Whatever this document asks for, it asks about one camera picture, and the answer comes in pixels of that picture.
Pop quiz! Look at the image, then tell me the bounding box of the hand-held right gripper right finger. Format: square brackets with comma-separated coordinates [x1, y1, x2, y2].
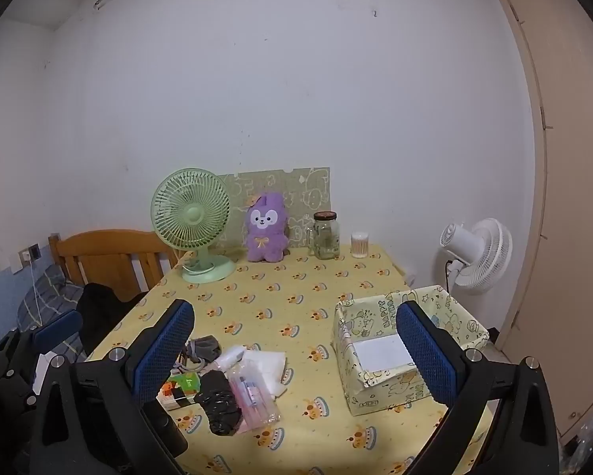
[396, 301, 559, 475]

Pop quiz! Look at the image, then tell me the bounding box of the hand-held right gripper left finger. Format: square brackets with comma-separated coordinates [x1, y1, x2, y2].
[29, 299, 195, 475]

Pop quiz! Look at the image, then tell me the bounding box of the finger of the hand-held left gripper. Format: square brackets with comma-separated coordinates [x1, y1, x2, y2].
[9, 311, 82, 357]

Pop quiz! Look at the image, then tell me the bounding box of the grey drawstring pouch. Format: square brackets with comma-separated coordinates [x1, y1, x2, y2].
[185, 335, 223, 364]

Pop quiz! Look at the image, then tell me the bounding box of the plaid blue bedding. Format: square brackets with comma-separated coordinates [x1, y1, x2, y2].
[16, 263, 86, 357]

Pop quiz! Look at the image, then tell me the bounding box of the colourful printed packet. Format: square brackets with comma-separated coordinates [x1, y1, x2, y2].
[158, 378, 198, 410]

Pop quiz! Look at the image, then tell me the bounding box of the white paper sheet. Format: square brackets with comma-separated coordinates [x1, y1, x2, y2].
[352, 335, 416, 373]

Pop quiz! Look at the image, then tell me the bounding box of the black clothing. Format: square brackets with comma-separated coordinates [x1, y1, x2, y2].
[76, 283, 149, 357]

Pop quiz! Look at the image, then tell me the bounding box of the black lace cloth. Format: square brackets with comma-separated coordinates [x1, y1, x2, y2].
[193, 370, 245, 436]

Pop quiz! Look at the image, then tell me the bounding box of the clear plastic packet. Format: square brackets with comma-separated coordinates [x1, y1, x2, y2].
[227, 362, 282, 429]

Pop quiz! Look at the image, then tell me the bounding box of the white tissue pack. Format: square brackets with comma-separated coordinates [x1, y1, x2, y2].
[242, 350, 294, 399]

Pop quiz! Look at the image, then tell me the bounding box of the white standing fan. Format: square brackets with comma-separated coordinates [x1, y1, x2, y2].
[439, 218, 513, 296]

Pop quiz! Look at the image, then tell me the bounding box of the green desk fan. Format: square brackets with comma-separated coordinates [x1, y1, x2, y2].
[151, 168, 238, 284]

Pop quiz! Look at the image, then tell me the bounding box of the glass jar with dark lid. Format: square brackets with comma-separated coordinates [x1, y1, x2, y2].
[306, 212, 341, 259]

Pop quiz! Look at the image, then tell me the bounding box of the purple plush toy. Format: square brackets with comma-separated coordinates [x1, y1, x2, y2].
[244, 192, 291, 263]

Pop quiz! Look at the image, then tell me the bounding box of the clear plastic bag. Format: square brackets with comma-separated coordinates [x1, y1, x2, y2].
[561, 418, 593, 475]

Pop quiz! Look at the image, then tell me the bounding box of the printed cardboard board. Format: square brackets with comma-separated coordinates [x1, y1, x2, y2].
[216, 167, 332, 253]

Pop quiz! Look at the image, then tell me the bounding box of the beige door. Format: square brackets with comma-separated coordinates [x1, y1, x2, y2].
[492, 0, 593, 441]

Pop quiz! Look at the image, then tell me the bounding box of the white charging cable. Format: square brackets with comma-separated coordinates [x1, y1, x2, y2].
[28, 260, 44, 330]

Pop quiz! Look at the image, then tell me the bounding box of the wall socket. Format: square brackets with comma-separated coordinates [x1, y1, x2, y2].
[18, 243, 42, 274]

